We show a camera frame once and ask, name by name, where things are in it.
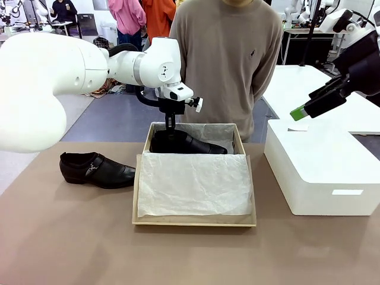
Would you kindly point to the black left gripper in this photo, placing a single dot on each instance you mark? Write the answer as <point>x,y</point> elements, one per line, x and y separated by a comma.
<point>170,106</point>

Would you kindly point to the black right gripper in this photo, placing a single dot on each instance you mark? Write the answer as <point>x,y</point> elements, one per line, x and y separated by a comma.
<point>365,65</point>

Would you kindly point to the white tissue paper sheet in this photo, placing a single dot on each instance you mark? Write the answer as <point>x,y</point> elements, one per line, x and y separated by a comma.
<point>193,184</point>

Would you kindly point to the black buckled leather shoe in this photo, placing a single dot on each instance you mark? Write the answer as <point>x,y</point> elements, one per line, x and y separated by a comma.
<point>101,173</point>

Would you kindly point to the brown cardboard shoe box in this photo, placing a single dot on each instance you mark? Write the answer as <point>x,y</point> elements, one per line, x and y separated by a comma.
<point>193,221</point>

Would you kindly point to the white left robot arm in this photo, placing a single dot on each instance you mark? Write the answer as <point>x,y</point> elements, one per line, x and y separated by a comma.
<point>44,74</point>

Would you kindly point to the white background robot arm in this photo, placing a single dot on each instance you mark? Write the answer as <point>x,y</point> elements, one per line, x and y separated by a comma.
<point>332,7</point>
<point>12,12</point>
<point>292,13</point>

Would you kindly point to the white foam box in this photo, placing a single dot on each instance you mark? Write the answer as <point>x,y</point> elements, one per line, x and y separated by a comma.
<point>320,166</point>

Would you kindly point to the black vertical pole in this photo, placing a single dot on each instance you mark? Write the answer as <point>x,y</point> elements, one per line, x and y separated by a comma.
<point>311,29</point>

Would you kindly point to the background table with robots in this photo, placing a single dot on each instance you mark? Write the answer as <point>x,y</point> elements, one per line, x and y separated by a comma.
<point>300,32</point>

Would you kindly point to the person in beige sweater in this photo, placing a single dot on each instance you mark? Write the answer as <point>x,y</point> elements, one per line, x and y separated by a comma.
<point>225,59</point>

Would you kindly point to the pile of patterned clothes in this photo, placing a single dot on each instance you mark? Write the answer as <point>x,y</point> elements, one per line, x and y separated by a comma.
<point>104,43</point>

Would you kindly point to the person in orange top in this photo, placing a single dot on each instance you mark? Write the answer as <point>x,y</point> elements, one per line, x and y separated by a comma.
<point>158,17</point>

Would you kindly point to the person in pink hoodie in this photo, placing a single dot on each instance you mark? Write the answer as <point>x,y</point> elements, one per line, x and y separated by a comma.
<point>127,20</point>

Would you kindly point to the dark rectangular panel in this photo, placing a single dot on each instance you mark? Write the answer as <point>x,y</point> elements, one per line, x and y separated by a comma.
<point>87,23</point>

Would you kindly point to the small white desk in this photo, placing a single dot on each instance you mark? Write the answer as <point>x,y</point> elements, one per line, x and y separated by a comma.
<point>60,24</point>

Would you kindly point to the seated person in black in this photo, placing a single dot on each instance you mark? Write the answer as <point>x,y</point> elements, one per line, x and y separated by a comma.
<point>63,10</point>

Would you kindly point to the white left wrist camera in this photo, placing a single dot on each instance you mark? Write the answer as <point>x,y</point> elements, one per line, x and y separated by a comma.
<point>197,104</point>

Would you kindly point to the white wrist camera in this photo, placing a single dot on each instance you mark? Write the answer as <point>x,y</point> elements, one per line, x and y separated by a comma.
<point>197,104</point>
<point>338,19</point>

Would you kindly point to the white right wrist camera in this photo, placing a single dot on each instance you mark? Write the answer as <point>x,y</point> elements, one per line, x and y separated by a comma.
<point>338,19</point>

